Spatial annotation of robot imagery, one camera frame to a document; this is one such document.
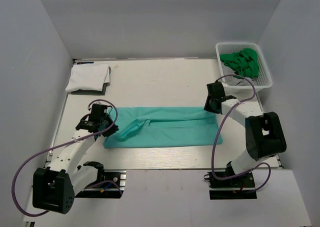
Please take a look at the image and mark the teal t-shirt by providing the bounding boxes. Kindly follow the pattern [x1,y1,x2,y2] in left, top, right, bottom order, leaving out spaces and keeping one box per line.
[103,106,219,149]

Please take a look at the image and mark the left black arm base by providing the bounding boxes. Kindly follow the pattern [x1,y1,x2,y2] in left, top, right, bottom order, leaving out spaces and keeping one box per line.
[85,170,127,191]

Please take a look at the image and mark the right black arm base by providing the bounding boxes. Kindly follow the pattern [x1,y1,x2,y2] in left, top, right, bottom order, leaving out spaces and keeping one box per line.
[203,172,255,189]

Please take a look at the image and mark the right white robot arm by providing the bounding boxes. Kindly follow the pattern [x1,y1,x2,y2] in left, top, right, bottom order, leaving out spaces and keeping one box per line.
[204,95,287,187]

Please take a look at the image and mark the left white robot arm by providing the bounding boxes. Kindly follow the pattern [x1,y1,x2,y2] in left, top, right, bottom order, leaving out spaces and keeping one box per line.
[32,113,119,214]

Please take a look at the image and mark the white t-shirt in basket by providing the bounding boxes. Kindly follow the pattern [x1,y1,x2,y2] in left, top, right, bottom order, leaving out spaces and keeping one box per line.
[222,66,250,86]

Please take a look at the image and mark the folded white t-shirt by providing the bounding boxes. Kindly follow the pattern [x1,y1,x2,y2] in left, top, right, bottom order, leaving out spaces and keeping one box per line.
[65,63,111,95]

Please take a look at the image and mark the green t-shirt in basket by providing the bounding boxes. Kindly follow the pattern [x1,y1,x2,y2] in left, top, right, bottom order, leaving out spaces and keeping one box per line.
[219,48,260,80]

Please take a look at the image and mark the white plastic basket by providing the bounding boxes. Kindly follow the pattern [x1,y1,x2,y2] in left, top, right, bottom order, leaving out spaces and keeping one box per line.
[215,42,273,93]

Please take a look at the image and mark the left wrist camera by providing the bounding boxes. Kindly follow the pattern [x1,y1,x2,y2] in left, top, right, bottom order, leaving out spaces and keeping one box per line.
[75,103,109,133]

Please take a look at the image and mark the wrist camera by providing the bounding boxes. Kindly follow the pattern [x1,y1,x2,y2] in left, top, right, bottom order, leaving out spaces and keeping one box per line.
[206,81,236,102]
[75,103,109,133]

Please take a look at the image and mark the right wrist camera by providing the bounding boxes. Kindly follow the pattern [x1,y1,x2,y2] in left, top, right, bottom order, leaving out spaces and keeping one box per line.
[206,81,236,102]

